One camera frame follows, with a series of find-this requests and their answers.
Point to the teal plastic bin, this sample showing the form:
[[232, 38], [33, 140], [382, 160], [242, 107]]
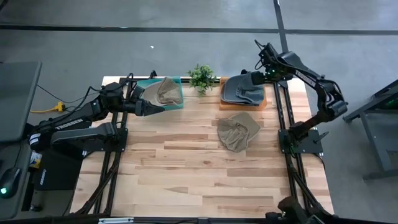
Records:
[[174, 107]]

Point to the green plant in white pot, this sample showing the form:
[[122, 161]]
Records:
[[202, 77]]

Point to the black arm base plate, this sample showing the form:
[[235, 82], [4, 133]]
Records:
[[311, 144], [121, 144]]

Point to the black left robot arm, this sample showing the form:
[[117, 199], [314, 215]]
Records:
[[71, 119]]

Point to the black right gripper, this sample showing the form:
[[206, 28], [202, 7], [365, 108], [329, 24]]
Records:
[[273, 74]]

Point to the grey side table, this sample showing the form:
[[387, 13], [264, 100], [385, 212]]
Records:
[[18, 93]]

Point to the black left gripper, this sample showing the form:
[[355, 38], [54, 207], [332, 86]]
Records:
[[133, 107]]

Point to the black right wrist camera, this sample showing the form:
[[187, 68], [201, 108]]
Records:
[[270, 53]]

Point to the grey metal stand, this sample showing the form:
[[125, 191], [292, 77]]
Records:
[[377, 146]]

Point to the black controller box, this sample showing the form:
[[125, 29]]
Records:
[[59, 174]]

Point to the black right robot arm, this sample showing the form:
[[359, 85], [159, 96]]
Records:
[[311, 79]]

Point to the black clamp mount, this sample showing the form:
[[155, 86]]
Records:
[[292, 208]]

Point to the black aluminium table frame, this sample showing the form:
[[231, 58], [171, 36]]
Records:
[[110, 199], [277, 105]]

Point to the orange plastic bin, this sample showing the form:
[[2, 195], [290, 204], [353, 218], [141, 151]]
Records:
[[242, 107]]

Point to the silver metal bracket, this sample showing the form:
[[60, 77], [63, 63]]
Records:
[[116, 220]]

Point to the black computer mouse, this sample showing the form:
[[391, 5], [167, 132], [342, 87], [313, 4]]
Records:
[[11, 182]]

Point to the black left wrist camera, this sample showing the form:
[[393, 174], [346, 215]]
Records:
[[139, 92]]

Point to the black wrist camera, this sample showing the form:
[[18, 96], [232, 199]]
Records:
[[139, 92], [270, 53]]

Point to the khaki cap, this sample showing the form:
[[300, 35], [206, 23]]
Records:
[[169, 91], [236, 133]]

